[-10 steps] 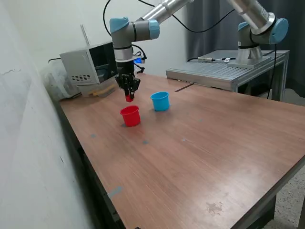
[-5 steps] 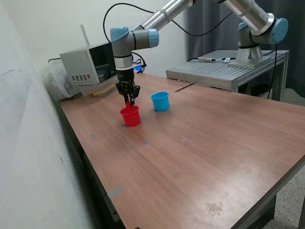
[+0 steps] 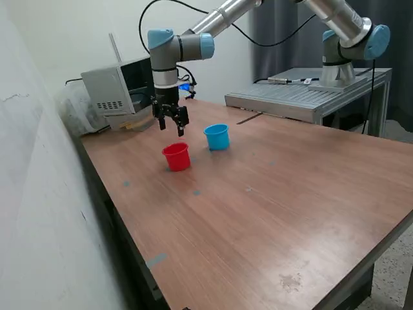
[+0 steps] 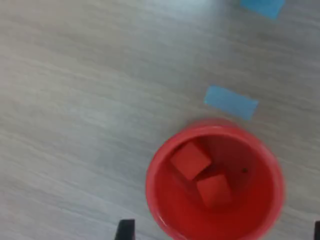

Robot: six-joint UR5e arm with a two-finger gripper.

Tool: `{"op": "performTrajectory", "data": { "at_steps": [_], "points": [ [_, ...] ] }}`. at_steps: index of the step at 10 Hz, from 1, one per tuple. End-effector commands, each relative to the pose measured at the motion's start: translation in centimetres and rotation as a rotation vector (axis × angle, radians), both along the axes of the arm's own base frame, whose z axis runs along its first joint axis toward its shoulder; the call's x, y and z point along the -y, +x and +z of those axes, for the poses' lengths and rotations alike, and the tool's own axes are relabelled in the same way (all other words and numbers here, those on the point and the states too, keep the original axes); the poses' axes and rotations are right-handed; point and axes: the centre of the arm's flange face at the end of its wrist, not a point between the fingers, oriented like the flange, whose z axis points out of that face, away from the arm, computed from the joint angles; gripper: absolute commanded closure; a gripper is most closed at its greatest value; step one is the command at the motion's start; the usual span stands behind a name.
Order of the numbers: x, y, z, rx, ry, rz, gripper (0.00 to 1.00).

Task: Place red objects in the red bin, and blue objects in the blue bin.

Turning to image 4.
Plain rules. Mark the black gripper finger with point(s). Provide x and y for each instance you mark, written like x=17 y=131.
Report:
x=125 y=230
x=317 y=231

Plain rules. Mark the red cube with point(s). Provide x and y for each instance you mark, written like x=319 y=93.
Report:
x=214 y=191
x=190 y=161

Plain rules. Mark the red plastic cup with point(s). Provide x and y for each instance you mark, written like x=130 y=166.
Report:
x=250 y=212

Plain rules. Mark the blue tape piece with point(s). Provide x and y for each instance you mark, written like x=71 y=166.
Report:
x=262 y=6
x=231 y=102

